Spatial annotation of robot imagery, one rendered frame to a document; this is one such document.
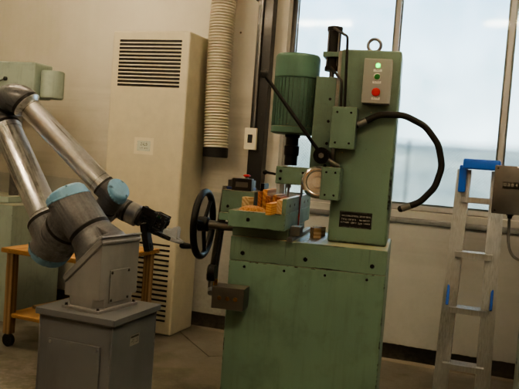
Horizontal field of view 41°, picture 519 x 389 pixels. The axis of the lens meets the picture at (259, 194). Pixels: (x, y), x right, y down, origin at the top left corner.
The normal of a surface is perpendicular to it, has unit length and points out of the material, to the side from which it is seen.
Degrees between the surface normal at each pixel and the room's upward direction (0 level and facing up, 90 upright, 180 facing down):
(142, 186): 90
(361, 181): 90
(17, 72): 90
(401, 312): 90
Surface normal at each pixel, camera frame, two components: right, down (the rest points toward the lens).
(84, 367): -0.36, 0.02
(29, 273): 0.94, 0.09
